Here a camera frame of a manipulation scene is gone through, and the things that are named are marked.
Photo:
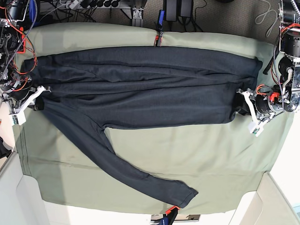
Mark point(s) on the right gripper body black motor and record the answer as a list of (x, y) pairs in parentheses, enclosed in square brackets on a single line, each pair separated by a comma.
[(20, 94)]

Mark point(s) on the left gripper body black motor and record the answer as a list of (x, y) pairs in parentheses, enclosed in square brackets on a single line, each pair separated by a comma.
[(266, 102)]

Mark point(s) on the dark navy long-sleeve T-shirt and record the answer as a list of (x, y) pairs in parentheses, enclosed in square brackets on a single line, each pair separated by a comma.
[(134, 88)]

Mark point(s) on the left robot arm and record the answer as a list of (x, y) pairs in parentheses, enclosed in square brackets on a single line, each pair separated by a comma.
[(284, 66)]

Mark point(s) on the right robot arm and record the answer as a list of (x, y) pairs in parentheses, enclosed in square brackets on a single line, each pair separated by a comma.
[(17, 18)]

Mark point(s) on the sage green table cloth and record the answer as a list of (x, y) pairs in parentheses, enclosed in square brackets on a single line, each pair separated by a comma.
[(222, 162)]

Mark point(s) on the black object left edge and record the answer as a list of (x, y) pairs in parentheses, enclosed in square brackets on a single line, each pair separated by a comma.
[(4, 152)]

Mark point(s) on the orange clamp top left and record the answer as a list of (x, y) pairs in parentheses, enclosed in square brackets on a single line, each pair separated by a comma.
[(22, 49)]

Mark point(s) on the white power strip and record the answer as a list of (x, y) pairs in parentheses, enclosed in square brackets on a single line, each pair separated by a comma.
[(67, 4)]

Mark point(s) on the blue orange clamp top centre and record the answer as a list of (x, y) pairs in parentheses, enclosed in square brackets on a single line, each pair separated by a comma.
[(159, 28)]

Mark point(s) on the orange black clamp bottom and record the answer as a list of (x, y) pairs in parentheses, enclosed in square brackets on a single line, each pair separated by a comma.
[(169, 216)]

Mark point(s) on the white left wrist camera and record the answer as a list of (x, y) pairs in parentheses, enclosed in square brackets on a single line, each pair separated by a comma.
[(255, 128)]

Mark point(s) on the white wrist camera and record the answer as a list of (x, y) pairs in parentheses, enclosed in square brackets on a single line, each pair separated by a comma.
[(17, 119), (255, 128)]

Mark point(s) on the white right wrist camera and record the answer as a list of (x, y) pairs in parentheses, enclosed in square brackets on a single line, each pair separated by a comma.
[(17, 119)]

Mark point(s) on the metal table leg bracket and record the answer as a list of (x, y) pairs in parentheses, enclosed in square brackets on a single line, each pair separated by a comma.
[(137, 17)]

